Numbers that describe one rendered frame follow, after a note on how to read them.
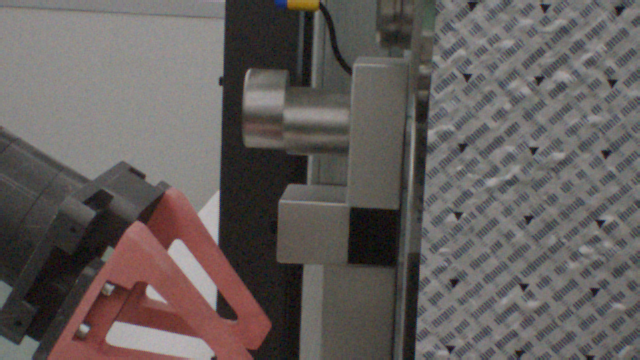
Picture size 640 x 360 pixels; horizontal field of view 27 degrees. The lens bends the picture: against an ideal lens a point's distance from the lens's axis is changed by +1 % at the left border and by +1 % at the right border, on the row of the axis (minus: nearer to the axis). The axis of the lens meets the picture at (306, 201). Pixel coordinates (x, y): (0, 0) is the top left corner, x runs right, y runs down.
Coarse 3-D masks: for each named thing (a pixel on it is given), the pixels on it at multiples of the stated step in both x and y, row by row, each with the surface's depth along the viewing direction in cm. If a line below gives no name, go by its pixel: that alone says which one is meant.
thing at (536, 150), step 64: (448, 128) 55; (512, 128) 55; (576, 128) 54; (448, 192) 55; (512, 192) 55; (576, 192) 55; (448, 256) 56; (512, 256) 56; (576, 256) 55; (448, 320) 56; (512, 320) 56; (576, 320) 56
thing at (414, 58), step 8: (416, 0) 55; (416, 8) 55; (416, 16) 55; (416, 24) 55; (416, 32) 56; (416, 40) 56; (416, 48) 56; (432, 48) 56; (416, 56) 56; (416, 64) 57; (416, 72) 57; (408, 80) 62; (416, 80) 58; (408, 88) 59; (416, 88) 59
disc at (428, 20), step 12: (432, 0) 53; (432, 12) 53; (432, 24) 54; (432, 36) 54; (420, 48) 55; (420, 60) 55; (420, 72) 55; (420, 84) 56; (420, 96) 56; (420, 108) 57; (420, 120) 58
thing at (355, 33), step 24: (336, 0) 157; (360, 0) 157; (336, 24) 157; (360, 24) 157; (360, 48) 158; (312, 72) 159; (336, 72) 158; (408, 96) 158; (408, 120) 159; (408, 144) 159; (312, 168) 160; (336, 168) 160; (408, 168) 160
